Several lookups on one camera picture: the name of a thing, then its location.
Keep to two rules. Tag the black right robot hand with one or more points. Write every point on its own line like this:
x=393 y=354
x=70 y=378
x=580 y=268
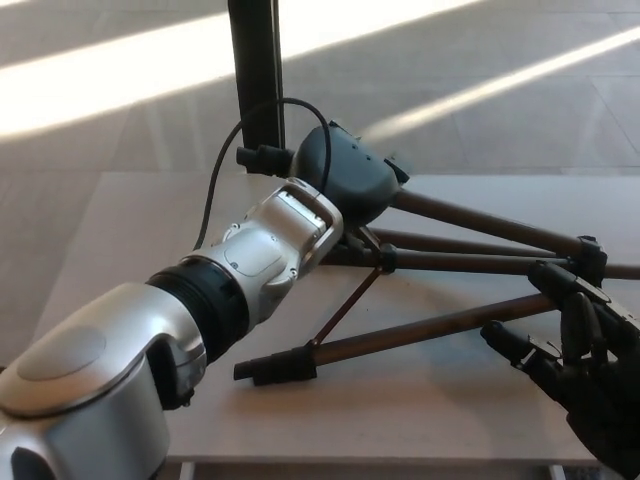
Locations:
x=605 y=400

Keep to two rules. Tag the black vertical post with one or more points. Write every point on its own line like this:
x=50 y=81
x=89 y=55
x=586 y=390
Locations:
x=255 y=60

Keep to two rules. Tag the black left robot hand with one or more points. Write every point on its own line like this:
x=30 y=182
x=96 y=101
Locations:
x=355 y=175

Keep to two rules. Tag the white table frame leg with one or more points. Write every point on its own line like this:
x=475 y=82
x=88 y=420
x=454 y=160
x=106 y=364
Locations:
x=556 y=473
x=186 y=472

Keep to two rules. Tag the bronze tripod with black joints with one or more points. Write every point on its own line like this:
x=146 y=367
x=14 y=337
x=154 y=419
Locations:
x=450 y=322

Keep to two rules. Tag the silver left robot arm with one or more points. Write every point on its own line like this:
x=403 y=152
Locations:
x=75 y=390

